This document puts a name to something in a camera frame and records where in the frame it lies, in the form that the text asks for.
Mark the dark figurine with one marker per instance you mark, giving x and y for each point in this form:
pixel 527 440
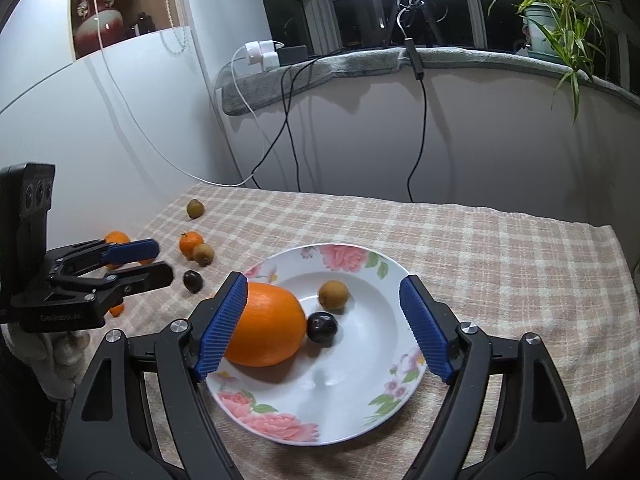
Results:
pixel 142 22

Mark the dark plum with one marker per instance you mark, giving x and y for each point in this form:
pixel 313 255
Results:
pixel 322 328
pixel 192 281

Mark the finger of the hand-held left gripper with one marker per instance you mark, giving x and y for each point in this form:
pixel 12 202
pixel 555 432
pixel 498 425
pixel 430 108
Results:
pixel 150 277
pixel 135 251

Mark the mandarin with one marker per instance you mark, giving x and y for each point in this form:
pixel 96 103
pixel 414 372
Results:
pixel 190 242
pixel 116 239

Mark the white charger plug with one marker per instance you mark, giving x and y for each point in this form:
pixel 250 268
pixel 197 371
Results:
pixel 255 49
pixel 270 60

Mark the beige checked tablecloth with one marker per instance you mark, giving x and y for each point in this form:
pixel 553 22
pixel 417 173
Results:
pixel 475 260

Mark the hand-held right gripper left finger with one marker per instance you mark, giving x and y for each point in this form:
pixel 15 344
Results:
pixel 225 330

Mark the black power adapter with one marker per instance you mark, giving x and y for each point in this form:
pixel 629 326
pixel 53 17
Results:
pixel 292 54

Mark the large orange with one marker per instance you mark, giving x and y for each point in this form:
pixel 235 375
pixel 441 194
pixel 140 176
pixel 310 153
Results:
pixel 275 330
pixel 116 309

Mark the white floral plate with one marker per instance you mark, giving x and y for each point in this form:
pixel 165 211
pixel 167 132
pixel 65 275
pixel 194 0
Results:
pixel 350 360

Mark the person's left hand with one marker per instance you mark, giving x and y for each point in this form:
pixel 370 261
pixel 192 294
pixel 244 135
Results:
pixel 65 355

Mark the potted spider plant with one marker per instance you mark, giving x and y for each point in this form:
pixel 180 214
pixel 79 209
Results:
pixel 537 25

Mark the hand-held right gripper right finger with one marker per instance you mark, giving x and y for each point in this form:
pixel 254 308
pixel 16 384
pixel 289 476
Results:
pixel 425 330

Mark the red and white vase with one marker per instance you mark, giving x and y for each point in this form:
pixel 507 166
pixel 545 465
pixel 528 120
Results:
pixel 97 22

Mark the brown kiwi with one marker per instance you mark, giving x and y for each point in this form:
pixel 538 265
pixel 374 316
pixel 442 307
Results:
pixel 195 208
pixel 203 254
pixel 333 294

